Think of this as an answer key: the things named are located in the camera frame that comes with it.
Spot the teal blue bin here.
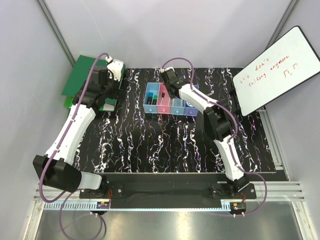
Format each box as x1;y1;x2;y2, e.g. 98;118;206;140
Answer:
170;98;186;116

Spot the green sharpener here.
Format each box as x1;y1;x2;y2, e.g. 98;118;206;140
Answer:
152;95;158;105

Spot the light blue bin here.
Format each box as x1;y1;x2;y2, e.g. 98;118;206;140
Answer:
143;82;160;114

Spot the purple bin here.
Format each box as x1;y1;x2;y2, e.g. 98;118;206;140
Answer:
183;100;198;117

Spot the green ring binder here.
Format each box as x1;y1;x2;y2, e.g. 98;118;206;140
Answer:
61;55;126;112

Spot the white marker pen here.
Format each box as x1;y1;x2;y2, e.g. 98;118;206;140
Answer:
160;92;166;106

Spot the pink bin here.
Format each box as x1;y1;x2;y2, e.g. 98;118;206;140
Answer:
156;83;171;115

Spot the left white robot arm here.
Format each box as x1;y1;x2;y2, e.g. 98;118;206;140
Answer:
32;66;125;203

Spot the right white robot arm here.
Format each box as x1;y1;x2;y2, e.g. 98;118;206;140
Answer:
160;67;249;199

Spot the black marble mat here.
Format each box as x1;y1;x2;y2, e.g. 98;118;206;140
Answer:
72;67;276;173

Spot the white board with writing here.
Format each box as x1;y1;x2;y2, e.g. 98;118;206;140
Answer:
233;25;320;116

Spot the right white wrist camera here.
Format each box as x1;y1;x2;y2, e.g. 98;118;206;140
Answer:
160;66;175;74

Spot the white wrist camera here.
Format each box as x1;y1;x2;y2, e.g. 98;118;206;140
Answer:
160;66;175;74
106;58;125;82

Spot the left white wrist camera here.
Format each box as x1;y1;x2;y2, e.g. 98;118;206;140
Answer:
106;58;125;82

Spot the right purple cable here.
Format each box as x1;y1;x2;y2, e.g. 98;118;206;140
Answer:
161;57;269;217

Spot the aluminium frame rail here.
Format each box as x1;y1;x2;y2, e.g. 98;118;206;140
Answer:
35;0;76;67

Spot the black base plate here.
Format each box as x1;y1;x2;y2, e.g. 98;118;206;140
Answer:
80;173;257;212

